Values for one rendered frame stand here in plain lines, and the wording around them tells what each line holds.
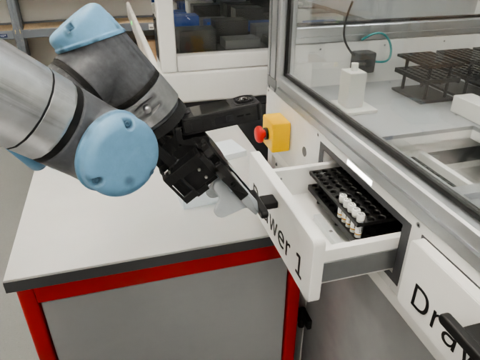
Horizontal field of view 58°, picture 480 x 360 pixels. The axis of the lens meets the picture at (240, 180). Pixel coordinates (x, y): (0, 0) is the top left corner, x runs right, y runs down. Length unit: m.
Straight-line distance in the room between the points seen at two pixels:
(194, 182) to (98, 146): 0.26
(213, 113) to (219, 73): 0.86
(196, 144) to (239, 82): 0.89
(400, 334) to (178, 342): 0.49
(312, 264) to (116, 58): 0.36
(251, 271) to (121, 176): 0.59
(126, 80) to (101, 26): 0.06
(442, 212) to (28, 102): 0.46
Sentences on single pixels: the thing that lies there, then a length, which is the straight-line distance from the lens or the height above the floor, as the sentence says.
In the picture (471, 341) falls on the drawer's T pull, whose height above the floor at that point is 0.91.
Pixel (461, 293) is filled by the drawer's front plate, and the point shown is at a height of 0.92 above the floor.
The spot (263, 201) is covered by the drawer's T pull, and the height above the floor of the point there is 0.91.
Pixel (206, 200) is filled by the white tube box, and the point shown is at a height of 0.77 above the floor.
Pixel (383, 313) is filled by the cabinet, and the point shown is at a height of 0.72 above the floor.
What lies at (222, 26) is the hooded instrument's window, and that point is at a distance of 1.43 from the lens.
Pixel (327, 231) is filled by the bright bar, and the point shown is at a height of 0.85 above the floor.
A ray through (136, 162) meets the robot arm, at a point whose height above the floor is 1.10.
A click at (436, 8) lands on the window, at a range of 0.60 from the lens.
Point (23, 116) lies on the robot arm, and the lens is 0.36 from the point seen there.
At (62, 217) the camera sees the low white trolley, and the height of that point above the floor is 0.76.
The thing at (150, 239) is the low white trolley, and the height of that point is 0.76.
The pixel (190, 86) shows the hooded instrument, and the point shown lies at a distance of 1.43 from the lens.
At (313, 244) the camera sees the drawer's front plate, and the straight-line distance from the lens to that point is 0.58.
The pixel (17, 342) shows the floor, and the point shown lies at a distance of 1.85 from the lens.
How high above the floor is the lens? 1.27
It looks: 29 degrees down
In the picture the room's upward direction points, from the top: straight up
